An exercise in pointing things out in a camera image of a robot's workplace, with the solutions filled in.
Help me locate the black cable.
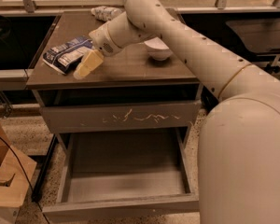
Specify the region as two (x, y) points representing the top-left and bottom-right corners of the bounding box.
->
(0, 126), (51, 224)

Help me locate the open grey lower drawer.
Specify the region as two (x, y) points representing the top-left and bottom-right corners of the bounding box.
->
(43, 128), (199, 223)

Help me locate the grey drawer cabinet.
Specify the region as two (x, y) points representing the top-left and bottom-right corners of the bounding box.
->
(26, 8), (204, 154)

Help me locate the white bowl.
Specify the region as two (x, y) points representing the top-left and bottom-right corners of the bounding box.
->
(144, 37), (173, 61)

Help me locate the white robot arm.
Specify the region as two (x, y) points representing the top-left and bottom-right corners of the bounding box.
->
(74, 0), (280, 224)

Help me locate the blue chip bag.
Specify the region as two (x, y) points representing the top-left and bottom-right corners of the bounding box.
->
(42, 36), (92, 75)

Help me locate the scratched grey middle drawer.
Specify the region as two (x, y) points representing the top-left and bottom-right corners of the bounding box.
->
(40, 101), (201, 133)

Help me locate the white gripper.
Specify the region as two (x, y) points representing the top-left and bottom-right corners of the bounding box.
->
(73, 23), (122, 79)

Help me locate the cardboard box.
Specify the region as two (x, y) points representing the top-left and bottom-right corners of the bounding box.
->
(0, 124), (36, 224)

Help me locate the black table leg left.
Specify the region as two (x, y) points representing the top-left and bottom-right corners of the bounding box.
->
(31, 135), (58, 203)

